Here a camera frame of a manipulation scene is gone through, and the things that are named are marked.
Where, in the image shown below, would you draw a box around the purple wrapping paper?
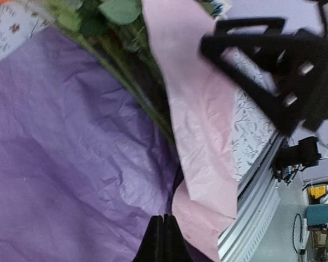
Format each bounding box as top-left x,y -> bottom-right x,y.
0,27 -> 180,261

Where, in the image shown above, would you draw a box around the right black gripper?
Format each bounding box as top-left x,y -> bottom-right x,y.
200,17 -> 328,136

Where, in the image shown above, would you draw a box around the mixed flower bouquet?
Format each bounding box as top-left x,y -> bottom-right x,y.
0,1 -> 174,142

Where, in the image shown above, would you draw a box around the aluminium front rail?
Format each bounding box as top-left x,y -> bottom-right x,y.
218,134 -> 284,261

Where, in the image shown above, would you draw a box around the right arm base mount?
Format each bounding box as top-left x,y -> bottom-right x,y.
272,136 -> 321,184

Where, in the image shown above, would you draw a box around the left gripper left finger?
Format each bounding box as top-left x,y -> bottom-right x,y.
132,216 -> 163,262

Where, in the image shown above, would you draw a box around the floral patterned table mat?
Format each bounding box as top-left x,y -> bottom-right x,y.
0,1 -> 275,183

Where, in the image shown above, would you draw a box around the pink wrapping paper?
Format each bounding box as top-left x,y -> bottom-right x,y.
142,1 -> 238,261

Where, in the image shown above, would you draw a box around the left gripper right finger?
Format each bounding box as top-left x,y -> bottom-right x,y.
163,215 -> 193,262

